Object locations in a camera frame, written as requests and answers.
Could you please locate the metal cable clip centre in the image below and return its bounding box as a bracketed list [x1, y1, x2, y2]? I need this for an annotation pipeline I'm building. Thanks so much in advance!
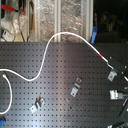
[70, 77, 82, 97]

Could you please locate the black perforated board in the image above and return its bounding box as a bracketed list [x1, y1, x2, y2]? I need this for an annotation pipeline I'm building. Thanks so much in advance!
[0, 43, 128, 128]

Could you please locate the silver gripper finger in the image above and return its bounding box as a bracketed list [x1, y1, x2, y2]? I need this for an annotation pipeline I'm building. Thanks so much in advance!
[110, 90, 124, 100]
[107, 70, 117, 82]

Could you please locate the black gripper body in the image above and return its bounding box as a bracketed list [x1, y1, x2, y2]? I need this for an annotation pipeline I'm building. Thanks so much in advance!
[107, 58, 128, 81]

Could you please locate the metal cable clip left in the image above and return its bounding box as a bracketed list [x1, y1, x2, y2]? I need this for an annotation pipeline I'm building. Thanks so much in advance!
[30, 98, 45, 113]

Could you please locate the metal cable clip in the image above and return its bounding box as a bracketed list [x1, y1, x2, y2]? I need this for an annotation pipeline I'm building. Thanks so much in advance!
[30, 98, 45, 113]
[70, 77, 82, 97]

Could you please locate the blue clamp handle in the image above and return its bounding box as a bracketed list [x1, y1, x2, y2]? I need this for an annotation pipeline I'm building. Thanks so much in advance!
[90, 26, 98, 44]

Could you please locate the white cable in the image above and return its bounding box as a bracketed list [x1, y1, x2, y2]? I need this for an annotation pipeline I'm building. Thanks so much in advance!
[0, 32, 111, 115]

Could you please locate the red handled tool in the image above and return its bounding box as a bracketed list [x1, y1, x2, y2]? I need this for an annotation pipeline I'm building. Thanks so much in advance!
[1, 4, 25, 15]

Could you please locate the clear plastic wrapped panel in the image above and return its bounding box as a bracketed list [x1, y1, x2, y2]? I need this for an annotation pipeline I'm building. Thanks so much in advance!
[34, 0, 94, 41]

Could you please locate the blue object bottom left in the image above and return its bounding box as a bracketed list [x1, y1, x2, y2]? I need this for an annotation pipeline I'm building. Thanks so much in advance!
[0, 116, 6, 126]

